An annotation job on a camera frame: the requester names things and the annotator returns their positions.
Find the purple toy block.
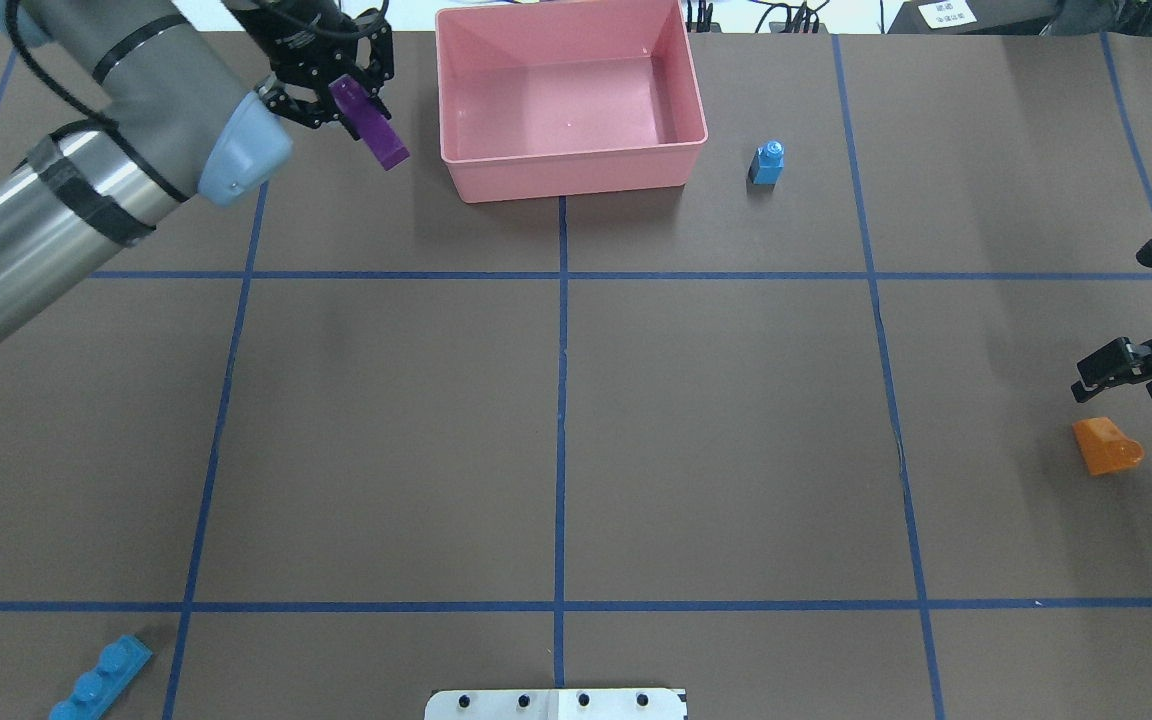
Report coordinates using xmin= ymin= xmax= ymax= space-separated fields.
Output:
xmin=328 ymin=76 xmax=411 ymax=170

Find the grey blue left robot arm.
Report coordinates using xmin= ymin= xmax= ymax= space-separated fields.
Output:
xmin=0 ymin=1 xmax=396 ymax=343

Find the white pedestal column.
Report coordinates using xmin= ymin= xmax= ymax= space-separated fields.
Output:
xmin=424 ymin=687 xmax=689 ymax=719

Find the long blue toy block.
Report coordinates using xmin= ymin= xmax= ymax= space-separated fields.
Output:
xmin=47 ymin=635 xmax=154 ymax=719

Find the orange toy block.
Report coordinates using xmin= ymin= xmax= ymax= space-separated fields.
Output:
xmin=1071 ymin=416 xmax=1146 ymax=477

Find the pink plastic box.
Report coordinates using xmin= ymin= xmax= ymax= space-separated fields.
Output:
xmin=434 ymin=1 xmax=708 ymax=204

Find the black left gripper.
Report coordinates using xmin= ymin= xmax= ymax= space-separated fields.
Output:
xmin=227 ymin=1 xmax=396 ymax=138

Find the small blue toy block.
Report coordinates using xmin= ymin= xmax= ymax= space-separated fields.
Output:
xmin=748 ymin=138 xmax=786 ymax=187

